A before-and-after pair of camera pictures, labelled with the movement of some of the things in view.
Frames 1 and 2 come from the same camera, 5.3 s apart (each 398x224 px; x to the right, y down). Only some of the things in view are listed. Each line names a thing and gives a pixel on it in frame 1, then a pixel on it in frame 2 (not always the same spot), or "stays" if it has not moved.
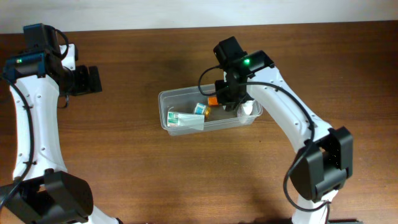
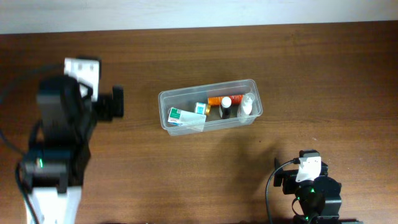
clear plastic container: (194, 109) stays
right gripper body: (229, 94) to (290, 186)
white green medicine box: (189, 121) stays
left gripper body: (79, 82) to (106, 108)
